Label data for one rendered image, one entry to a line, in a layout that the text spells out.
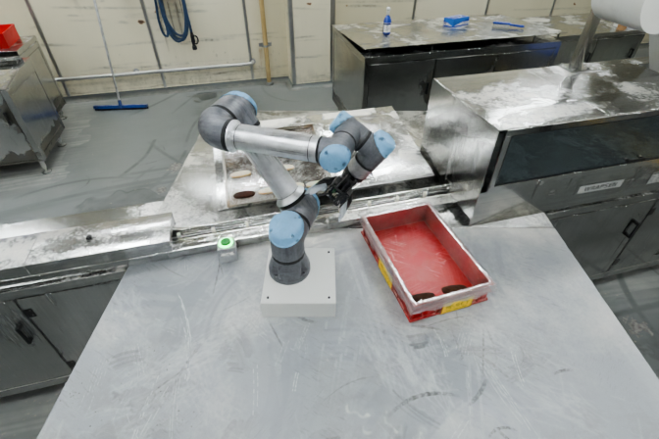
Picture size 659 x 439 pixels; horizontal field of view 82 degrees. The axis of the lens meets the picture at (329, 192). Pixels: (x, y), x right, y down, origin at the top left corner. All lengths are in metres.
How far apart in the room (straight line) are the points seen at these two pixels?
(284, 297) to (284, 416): 0.35
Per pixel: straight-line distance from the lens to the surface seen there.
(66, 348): 2.16
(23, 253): 1.83
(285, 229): 1.24
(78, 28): 5.31
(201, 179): 2.06
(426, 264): 1.58
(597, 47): 5.48
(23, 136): 4.04
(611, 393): 1.52
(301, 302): 1.33
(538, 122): 1.65
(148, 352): 1.44
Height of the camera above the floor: 1.98
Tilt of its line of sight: 38 degrees down
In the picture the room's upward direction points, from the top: straight up
